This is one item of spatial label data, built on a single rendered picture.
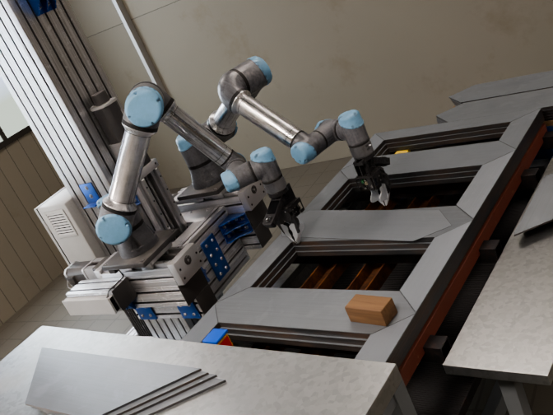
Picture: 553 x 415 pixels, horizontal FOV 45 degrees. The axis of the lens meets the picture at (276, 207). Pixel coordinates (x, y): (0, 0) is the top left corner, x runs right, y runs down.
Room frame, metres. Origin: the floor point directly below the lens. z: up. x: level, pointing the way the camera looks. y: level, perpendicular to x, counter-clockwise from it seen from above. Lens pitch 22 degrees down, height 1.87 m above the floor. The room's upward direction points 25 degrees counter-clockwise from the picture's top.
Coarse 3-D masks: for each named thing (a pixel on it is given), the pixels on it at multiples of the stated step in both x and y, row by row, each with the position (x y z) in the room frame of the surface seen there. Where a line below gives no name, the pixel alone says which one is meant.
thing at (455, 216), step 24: (384, 144) 2.70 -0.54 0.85; (408, 144) 2.62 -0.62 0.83; (432, 144) 2.54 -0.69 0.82; (528, 144) 2.16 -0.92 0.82; (456, 168) 2.15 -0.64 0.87; (504, 168) 1.99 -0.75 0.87; (456, 216) 1.82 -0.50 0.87; (480, 216) 1.80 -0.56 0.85; (312, 240) 2.09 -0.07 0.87; (336, 240) 2.02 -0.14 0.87; (360, 240) 1.95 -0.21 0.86; (384, 240) 1.89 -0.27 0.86; (288, 264) 2.09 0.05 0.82; (456, 264) 1.63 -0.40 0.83; (432, 288) 1.52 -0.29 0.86; (240, 336) 1.77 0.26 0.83; (264, 336) 1.70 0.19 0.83; (288, 336) 1.64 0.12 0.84; (312, 336) 1.57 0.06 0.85; (336, 336) 1.52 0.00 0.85; (360, 336) 1.47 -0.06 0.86; (408, 336) 1.40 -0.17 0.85
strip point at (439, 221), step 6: (438, 216) 1.87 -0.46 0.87; (432, 222) 1.85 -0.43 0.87; (438, 222) 1.83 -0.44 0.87; (444, 222) 1.81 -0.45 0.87; (426, 228) 1.83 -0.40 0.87; (432, 228) 1.81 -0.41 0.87; (438, 228) 1.80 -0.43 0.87; (444, 228) 1.78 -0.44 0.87; (420, 234) 1.81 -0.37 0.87; (426, 234) 1.80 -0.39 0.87; (414, 240) 1.79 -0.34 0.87
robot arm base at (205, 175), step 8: (208, 160) 2.63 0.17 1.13; (192, 168) 2.64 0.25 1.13; (200, 168) 2.62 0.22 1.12; (208, 168) 2.62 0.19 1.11; (216, 168) 2.63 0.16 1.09; (192, 176) 2.65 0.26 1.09; (200, 176) 2.62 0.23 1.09; (208, 176) 2.62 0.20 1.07; (216, 176) 2.61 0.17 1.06; (192, 184) 2.67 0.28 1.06; (200, 184) 2.61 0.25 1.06; (208, 184) 2.60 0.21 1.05
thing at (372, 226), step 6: (378, 210) 2.09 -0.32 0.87; (384, 210) 2.07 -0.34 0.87; (390, 210) 2.05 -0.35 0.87; (396, 210) 2.03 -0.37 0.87; (378, 216) 2.05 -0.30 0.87; (384, 216) 2.03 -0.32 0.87; (390, 216) 2.01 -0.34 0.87; (366, 222) 2.04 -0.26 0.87; (372, 222) 2.02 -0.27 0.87; (378, 222) 2.01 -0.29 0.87; (384, 222) 1.98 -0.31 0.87; (360, 228) 2.02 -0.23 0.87; (366, 228) 2.00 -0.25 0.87; (372, 228) 1.98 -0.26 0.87; (378, 228) 1.97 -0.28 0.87; (360, 234) 1.98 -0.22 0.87; (366, 234) 1.96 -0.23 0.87; (372, 234) 1.95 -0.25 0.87
